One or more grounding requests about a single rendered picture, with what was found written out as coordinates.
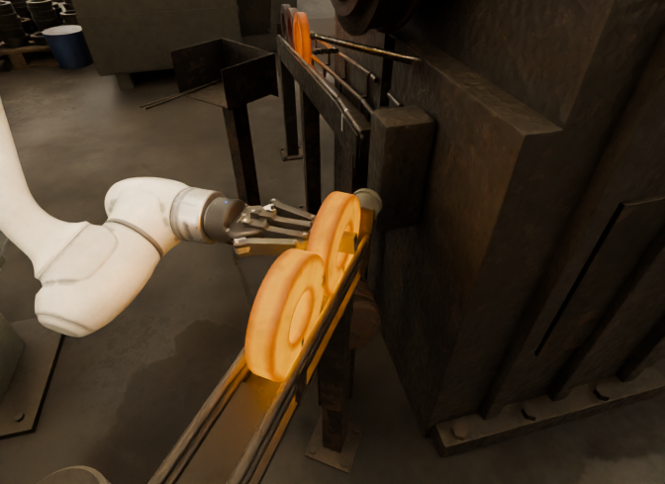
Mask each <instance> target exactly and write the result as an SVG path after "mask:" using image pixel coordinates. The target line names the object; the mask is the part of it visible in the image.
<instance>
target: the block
mask: <svg viewBox="0 0 665 484"><path fill-rule="evenodd" d="M434 129H435V122H434V119H433V118H432V117H431V116H430V115H429V114H428V113H427V112H426V111H425V110H424V109H423V108H422V107H420V106H408V107H398V108H389V109H380V110H375V111H373V113H372V117H371V132H370V147H369V161H368V176H367V189H371V190H373V191H375V192H376V193H377V194H378V195H379V196H380V198H381V200H382V204H383V206H382V210H381V212H380V214H379V215H378V216H377V217H376V218H375V219H374V225H373V227H374V229H375V230H376V231H378V232H382V231H388V230H394V229H400V228H405V227H411V226H415V225H416V224H417V223H418V222H419V217H420V212H421V206H422V201H423V196H424V190H425V185H426V179H427V173H428V163H429V157H430V152H431V146H432V140H433V135H434Z"/></svg>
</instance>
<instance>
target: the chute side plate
mask: <svg viewBox="0 0 665 484"><path fill-rule="evenodd" d="M276 40H277V49H278V50H279V52H280V55H281V60H282V62H283V63H284V65H285V66H286V67H287V69H288V70H289V71H290V73H291V74H292V75H293V77H294V78H295V80H296V81H297V82H298V84H299V77H300V79H301V81H302V83H303V90H304V92H305V93H306V95H307V96H308V97H309V99H310V100H311V101H312V103H313V104H314V105H315V107H316V108H317V110H318V111H319V112H320V114H321V115H322V116H323V118H324V119H325V120H326V122H327V123H328V125H329V126H330V127H331V129H332V130H333V132H334V133H335V135H336V137H337V139H338V140H339V142H340V144H341V146H342V148H343V149H344V151H345V146H346V143H347V144H348V146H349V148H350V149H351V151H352V153H353V167H354V169H355V170H356V169H357V161H358V141H359V135H358V133H357V132H356V130H355V129H354V127H353V125H352V124H351V123H350V122H349V120H348V119H347V117H346V116H345V114H344V113H343V111H342V110H341V108H340V107H339V105H338V103H337V102H336V100H335V99H334V98H333V97H332V95H331V94H330V93H329V92H328V91H327V90H326V89H325V87H324V86H323V85H322V84H321V83H320V82H319V81H318V80H317V79H316V78H315V77H314V75H313V74H312V73H311V72H310V71H309V70H308V69H307V68H306V67H305V66H304V65H303V64H302V62H301V61H300V60H299V59H298V58H297V57H296V56H295V55H294V54H293V53H292V52H291V51H290V50H289V49H288V48H287V47H286V46H285V45H284V44H283V43H282V42H281V41H280V40H279V39H278V37H276ZM299 85H300V84H299ZM341 114H342V130H341Z"/></svg>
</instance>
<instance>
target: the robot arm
mask: <svg viewBox="0 0 665 484"><path fill-rule="evenodd" d="M105 209H106V213H107V215H108V217H109V218H108V220H107V221H106V222H105V224H104V225H103V226H95V225H91V224H89V223H88V222H81V223H67V222H63V221H61V220H58V219H56V218H54V217H52V216H51V215H49V214H48V213H47V212H45V211H44V210H43V209H42V208H41V207H40V206H39V205H38V204H37V202H36V201H35V200H34V198H33V196H32V194H31V192H30V190H29V188H28V185H27V182H26V179H25V176H24V173H23V170H22V166H21V163H20V160H19V157H18V154H17V151H16V148H15V144H14V141H13V138H12V134H11V131H10V128H9V124H8V121H7V118H6V114H5V111H4V108H3V105H2V102H1V98H0V230H1V231H2V232H3V234H4V235H5V236H6V237H7V238H8V239H9V240H10V241H11V242H13V243H14V244H15V245H16V246H17V247H18V248H19V249H20V250H22V251H23V252H24V253H25V254H26V255H27V256H28V257H29V258H30V260H31V261H32V263H33V265H34V270H35V277H36V278H37V279H39V280H40V281H41V282H42V285H43V287H42V289H41V290H40V291H39V292H38V294H37V295H36V301H35V313H36V315H37V316H38V319H39V322H40V323H41V324H42V325H43V326H45V327H46V328H48V329H51V330H53V331H56V332H58V333H61V334H64V335H67V336H71V337H76V338H81V337H85V336H88V335H90V334H92V333H94V332H96V331H98V330H99V329H101V328H103V327H104V326H106V325H107V324H109V323H110V322H111V321H113V320H114V319H115V318H116V317H117V316H118V315H119V314H121V313H122V312H123V311H124V310H125V309H126V308H127V307H128V306H129V305H130V303H131V302H132V301H133V300H134V299H135V298H136V297H137V295H138V294H139V293H140V292H141V290H142V289H143V287H144V286H145V285H146V283H147V282H148V280H149V278H150V277H151V275H152V273H153V271H154V269H155V267H156V266H157V264H158V263H159V261H160V260H161V259H162V258H163V257H164V256H165V255H166V254H167V253H168V252H169V251H170V250H171V249H172V248H173V247H175V246H176V245H177V244H179V243H180V242H182V240H184V241H188V242H198V243H203V244H215V243H217V242H220V243H225V244H230V245H233V246H234V247H235V251H236V254H237V257H245V256H250V255H274V256H280V255H281V254H282V253H283V252H284V251H286V250H288V249H291V246H292V247H293V248H297V249H301V250H305V251H307V246H308V241H309V237H310V233H311V230H312V226H313V223H314V221H315V219H316V215H313V214H310V213H308V212H305V211H302V210H299V209H296V208H293V207H290V206H287V205H285V204H282V203H280V202H279V201H278V200H277V199H275V198H273V199H270V204H269V205H267V206H265V207H261V206H248V205H247V204H245V203H244V202H243V201H241V200H240V199H235V198H228V197H226V196H225V195H224V194H222V193H221V192H218V191H212V190H205V189H200V188H196V187H189V186H187V185H185V184H184V183H182V182H178V181H175V180H170V179H164V178H157V177H135V178H129V179H125V180H122V181H119V182H117V183H116V184H114V185H113V186H112V187H111V188H110V189H109V191H108V193H107V195H106V198H105ZM357 249H358V243H357V233H352V232H346V231H344V232H343V234H342V237H341V240H340V244H339V248H338V252H344V253H349V254H355V253H356V251H357Z"/></svg>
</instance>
